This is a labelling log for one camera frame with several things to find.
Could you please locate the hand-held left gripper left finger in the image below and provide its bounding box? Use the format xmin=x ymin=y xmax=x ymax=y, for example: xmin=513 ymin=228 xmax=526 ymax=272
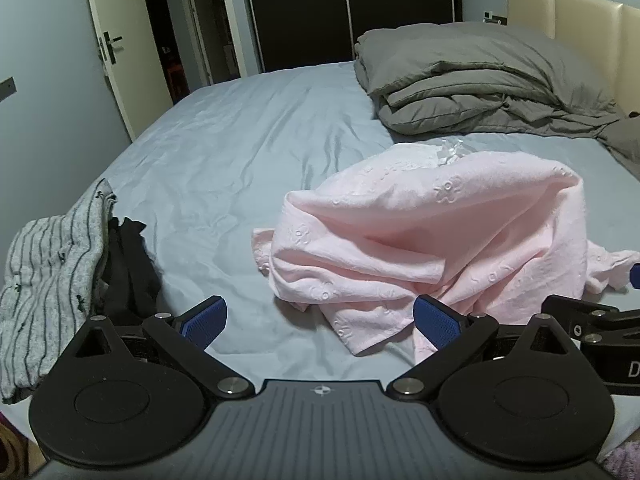
xmin=60 ymin=296 xmax=251 ymax=397

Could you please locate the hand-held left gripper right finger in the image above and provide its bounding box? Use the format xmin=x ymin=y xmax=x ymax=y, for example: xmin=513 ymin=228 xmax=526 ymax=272
xmin=386 ymin=295 xmax=581 ymax=401

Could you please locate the pink embroidered garment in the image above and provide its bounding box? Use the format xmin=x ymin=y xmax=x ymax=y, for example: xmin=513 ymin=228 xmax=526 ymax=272
xmin=252 ymin=142 xmax=640 ymax=366

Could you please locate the black garment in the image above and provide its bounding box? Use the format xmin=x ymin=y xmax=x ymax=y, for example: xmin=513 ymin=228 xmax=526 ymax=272
xmin=95 ymin=216 xmax=161 ymax=326

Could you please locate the purple fluffy cloth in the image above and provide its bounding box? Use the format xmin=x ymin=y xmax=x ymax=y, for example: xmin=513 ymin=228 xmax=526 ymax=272
xmin=600 ymin=440 xmax=640 ymax=480

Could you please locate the grey striped garment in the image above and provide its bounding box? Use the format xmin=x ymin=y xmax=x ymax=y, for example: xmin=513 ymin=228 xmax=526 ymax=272
xmin=0 ymin=178 xmax=118 ymax=405

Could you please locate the bed with light blue sheet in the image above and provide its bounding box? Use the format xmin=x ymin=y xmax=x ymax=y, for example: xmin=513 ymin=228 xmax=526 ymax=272
xmin=75 ymin=60 xmax=640 ymax=441

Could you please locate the grey folded duvet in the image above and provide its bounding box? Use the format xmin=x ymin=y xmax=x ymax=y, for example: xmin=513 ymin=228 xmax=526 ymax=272
xmin=370 ymin=67 xmax=640 ymax=181

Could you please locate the patterned rug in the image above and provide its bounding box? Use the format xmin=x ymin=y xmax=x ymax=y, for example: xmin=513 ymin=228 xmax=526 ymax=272
xmin=0 ymin=420 xmax=38 ymax=480

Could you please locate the cream padded headboard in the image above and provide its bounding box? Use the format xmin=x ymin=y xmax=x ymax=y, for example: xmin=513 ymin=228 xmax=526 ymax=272
xmin=507 ymin=0 xmax=640 ymax=116

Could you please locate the grey pillow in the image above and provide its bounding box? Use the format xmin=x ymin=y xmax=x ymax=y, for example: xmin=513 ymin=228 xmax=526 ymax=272
xmin=355 ymin=22 xmax=618 ymax=111

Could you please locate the white door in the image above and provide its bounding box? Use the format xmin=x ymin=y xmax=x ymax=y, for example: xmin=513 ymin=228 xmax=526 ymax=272
xmin=82 ymin=0 xmax=173 ymax=142

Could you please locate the dark sliding wardrobe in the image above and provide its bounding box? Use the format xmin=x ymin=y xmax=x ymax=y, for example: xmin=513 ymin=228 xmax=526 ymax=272
xmin=235 ymin=0 xmax=461 ymax=73

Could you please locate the metal door handle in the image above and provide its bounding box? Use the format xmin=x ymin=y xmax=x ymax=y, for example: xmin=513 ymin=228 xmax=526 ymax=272
xmin=97 ymin=31 xmax=123 ymax=65

